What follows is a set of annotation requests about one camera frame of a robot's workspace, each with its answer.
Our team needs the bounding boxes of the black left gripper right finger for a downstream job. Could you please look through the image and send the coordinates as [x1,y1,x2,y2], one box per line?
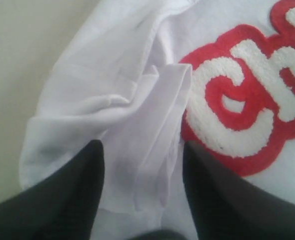
[182,141,295,240]

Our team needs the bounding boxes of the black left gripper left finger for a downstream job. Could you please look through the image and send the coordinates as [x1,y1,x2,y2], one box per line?
[0,140,105,240]

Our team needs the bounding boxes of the white t-shirt red lettering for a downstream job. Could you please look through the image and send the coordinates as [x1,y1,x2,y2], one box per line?
[19,0,295,240]

